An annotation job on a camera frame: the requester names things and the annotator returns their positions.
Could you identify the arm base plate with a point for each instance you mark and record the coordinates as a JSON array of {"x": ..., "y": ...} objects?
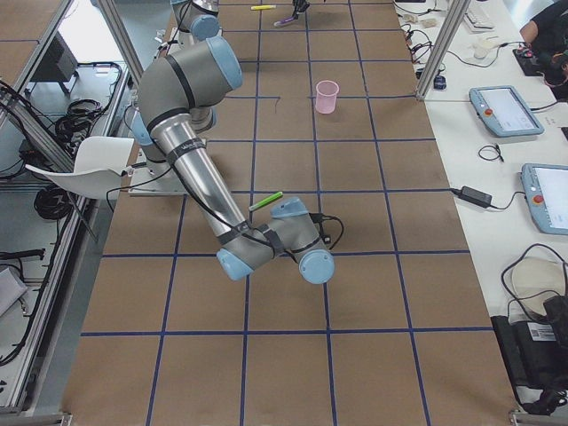
[{"x": 158, "y": 180}]

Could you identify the purple highlighter pen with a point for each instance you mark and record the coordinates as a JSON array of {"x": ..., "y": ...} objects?
[{"x": 284, "y": 22}]

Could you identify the white chair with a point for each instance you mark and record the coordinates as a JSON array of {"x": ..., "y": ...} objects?
[{"x": 99, "y": 165}]

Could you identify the pink mesh cup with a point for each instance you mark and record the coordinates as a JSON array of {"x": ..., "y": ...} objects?
[{"x": 326, "y": 95}]

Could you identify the blue teach pendant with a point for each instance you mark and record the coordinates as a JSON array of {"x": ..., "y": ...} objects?
[
  {"x": 504, "y": 112},
  {"x": 545, "y": 188}
]

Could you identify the green highlighter pen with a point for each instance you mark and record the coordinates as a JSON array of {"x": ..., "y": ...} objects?
[{"x": 266, "y": 201}]

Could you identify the aluminium frame post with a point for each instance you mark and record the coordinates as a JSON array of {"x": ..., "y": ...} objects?
[{"x": 440, "y": 47}]

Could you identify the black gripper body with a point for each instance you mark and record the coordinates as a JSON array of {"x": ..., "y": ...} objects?
[{"x": 302, "y": 5}]

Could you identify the black power adapter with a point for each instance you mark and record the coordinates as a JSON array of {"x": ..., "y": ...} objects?
[{"x": 473, "y": 196}]

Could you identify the yellow highlighter pen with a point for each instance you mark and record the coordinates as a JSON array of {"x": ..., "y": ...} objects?
[{"x": 263, "y": 7}]

